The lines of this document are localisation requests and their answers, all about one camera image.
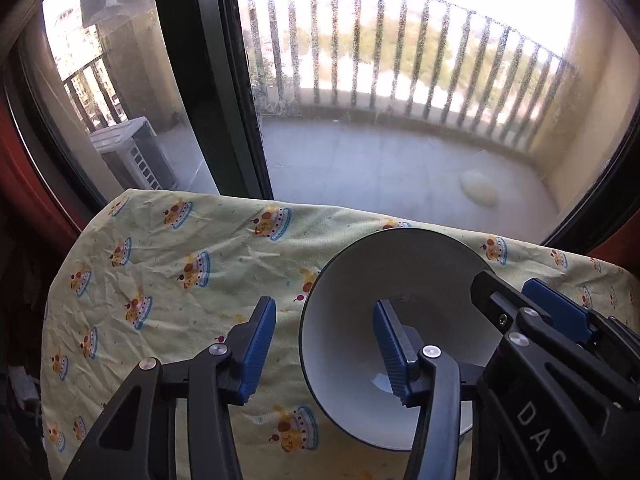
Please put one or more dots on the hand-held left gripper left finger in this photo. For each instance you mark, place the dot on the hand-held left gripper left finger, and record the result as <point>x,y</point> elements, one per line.
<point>257,350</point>

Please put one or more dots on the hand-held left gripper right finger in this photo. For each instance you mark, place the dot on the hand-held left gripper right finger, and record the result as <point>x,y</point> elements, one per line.
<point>390,355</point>

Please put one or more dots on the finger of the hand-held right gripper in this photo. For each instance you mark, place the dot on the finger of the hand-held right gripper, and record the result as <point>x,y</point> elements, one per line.
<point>555,305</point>
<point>500,305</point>

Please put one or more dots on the large white patterned bowl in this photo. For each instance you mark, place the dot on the large white patterned bowl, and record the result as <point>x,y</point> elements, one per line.
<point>350,280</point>

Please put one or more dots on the red curtain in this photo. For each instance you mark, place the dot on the red curtain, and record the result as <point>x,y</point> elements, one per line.
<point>30,185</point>
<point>617,255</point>

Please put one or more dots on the white lump on balcony floor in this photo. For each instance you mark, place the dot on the white lump on balcony floor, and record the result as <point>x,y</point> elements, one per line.
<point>477,187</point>

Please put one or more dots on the yellow printed tablecloth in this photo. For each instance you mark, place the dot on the yellow printed tablecloth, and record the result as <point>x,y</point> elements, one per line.
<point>175,240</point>

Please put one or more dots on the white air conditioner unit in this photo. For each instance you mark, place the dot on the white air conditioner unit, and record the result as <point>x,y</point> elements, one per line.
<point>135,155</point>

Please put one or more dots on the balcony railing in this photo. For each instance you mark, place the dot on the balcony railing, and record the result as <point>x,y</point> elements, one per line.
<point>400,50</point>

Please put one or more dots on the dark window frame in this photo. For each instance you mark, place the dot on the dark window frame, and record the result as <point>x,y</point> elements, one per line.
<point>225,85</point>

